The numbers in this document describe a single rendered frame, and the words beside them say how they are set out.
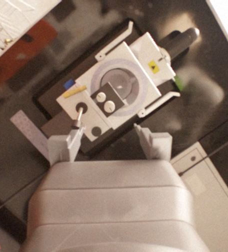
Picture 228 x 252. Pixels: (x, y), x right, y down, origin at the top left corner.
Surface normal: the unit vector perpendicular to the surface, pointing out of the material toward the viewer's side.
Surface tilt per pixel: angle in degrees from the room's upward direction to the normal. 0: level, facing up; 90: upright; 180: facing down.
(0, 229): 0
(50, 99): 90
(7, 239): 0
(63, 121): 90
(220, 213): 90
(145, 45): 90
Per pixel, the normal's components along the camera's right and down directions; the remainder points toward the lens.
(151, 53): 0.03, 0.28
